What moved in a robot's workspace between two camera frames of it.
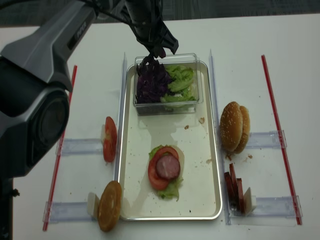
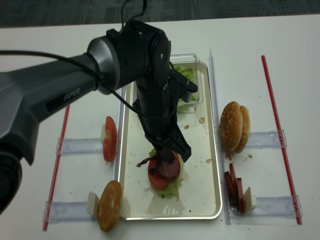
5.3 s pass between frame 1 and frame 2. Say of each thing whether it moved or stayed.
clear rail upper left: stayed
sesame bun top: stayed
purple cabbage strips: moved
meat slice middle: stayed
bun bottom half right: stayed
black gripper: moved
